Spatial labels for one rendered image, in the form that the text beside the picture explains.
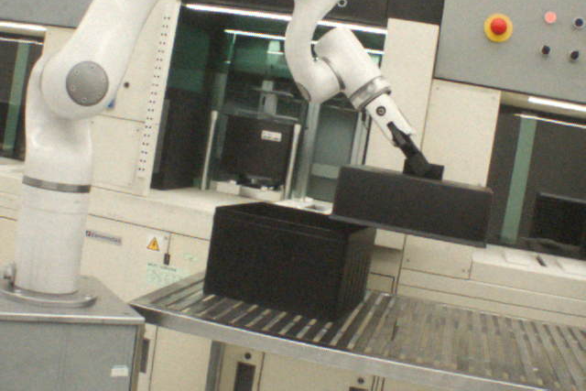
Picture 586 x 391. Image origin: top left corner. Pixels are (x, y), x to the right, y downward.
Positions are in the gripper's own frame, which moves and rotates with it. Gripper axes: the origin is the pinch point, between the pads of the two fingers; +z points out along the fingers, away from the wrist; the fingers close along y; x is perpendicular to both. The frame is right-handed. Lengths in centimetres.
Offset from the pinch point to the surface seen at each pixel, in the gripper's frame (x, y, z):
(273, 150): 41, 83, -33
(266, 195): 50, 83, -23
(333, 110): 22, 121, -39
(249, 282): 38.9, -10.7, 0.4
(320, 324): 30.6, -14.6, 14.5
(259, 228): 31.1, -10.8, -7.0
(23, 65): 95, 74, -108
